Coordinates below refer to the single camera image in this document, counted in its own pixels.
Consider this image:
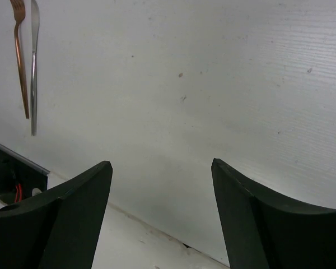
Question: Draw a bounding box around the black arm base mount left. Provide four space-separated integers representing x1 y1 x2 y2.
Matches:
0 144 50 204

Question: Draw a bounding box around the copper fork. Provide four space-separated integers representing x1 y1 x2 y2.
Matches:
10 0 30 119

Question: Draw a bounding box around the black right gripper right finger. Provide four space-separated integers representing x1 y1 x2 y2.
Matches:
211 159 336 268

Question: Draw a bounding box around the silver knife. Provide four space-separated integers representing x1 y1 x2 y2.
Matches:
30 0 40 136

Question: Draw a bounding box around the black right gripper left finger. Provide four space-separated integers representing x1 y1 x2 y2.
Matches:
0 161 113 268

